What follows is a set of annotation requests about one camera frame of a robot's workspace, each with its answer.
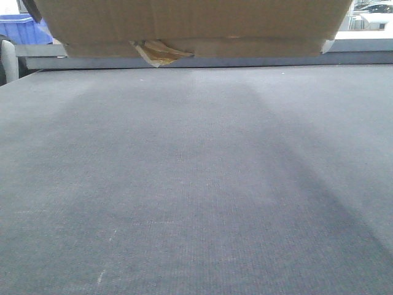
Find large brown cardboard box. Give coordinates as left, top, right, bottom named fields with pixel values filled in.
left=24, top=1, right=351, bottom=67

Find grey shelf edge beam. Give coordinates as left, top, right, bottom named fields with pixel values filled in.
left=15, top=39, right=392, bottom=70

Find blue plastic bin far left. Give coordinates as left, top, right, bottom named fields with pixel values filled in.
left=1, top=14, right=53, bottom=45

